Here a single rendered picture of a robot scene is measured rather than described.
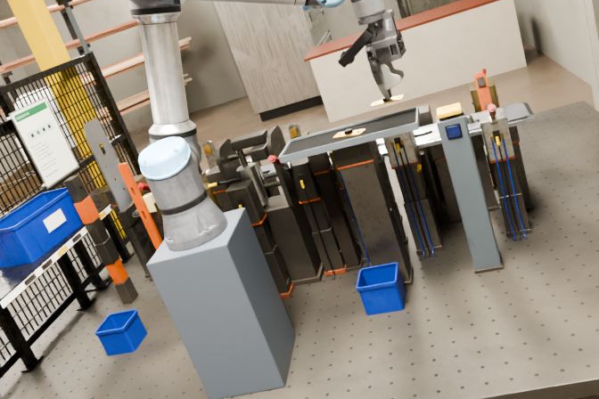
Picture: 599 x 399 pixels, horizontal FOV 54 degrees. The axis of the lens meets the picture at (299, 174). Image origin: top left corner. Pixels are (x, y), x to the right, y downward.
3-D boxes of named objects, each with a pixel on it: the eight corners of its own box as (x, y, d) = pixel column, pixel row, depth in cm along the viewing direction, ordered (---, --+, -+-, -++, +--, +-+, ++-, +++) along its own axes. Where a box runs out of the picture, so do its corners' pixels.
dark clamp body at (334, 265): (350, 258, 189) (314, 150, 177) (346, 279, 178) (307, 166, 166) (329, 263, 191) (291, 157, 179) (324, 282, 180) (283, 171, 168)
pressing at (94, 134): (135, 198, 224) (98, 116, 213) (121, 211, 213) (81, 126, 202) (135, 199, 224) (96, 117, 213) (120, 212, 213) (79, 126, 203)
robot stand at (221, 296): (285, 386, 140) (225, 245, 128) (209, 401, 145) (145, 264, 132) (296, 335, 159) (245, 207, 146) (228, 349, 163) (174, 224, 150)
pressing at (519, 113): (526, 100, 185) (525, 95, 185) (538, 121, 165) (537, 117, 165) (155, 192, 227) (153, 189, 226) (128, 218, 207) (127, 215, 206)
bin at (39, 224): (92, 216, 209) (76, 184, 204) (33, 263, 182) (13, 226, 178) (57, 223, 215) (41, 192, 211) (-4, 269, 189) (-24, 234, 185)
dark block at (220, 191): (272, 276, 195) (226, 162, 181) (266, 288, 188) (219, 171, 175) (258, 278, 196) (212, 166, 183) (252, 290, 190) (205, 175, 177)
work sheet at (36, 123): (79, 166, 240) (45, 96, 231) (47, 189, 220) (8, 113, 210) (76, 167, 241) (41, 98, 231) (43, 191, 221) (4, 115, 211)
